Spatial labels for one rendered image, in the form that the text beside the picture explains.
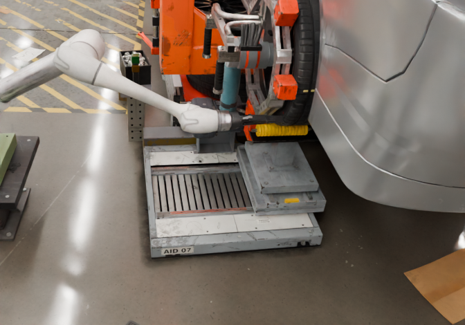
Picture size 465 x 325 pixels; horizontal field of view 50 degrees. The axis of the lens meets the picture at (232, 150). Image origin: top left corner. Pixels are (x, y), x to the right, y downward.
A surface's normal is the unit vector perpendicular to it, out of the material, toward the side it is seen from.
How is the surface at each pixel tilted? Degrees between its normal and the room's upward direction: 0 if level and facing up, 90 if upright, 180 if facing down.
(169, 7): 90
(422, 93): 90
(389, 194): 96
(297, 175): 0
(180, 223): 0
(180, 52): 90
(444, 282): 1
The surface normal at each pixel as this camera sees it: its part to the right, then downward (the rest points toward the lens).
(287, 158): 0.18, 0.59
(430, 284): 0.13, -0.80
